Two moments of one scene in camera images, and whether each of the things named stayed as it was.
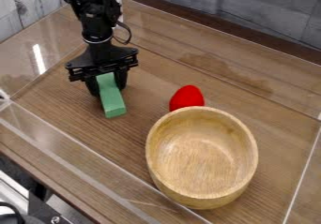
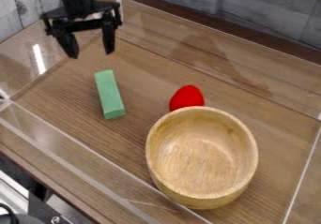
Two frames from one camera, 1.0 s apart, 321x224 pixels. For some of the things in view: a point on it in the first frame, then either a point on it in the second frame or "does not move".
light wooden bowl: x=202 y=156 does not move
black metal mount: x=41 y=211 does not move
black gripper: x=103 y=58 to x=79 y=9
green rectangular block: x=110 y=96 does not move
